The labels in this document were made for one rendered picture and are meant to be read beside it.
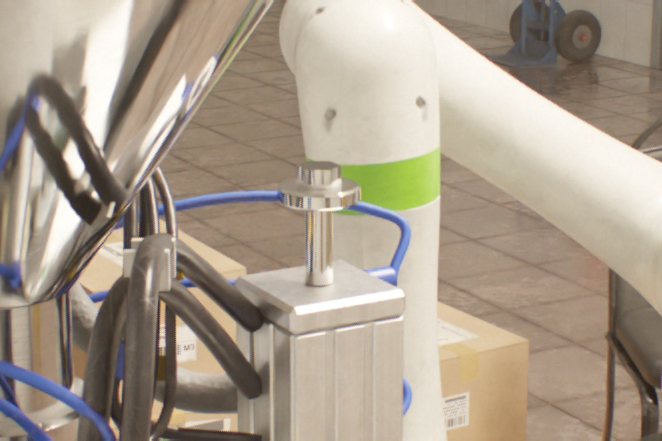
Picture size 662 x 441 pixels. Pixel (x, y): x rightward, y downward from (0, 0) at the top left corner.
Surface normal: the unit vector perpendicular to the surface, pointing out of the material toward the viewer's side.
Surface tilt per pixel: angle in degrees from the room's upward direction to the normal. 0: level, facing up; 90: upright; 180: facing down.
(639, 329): 9
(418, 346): 90
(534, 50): 90
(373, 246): 98
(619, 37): 90
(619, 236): 107
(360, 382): 90
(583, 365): 0
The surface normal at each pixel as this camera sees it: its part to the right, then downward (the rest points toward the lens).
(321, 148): -0.72, 0.29
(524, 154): 0.06, 0.33
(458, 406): 0.54, 0.22
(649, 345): -0.16, -0.95
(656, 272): -0.99, -0.03
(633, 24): -0.87, 0.13
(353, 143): -0.25, 0.32
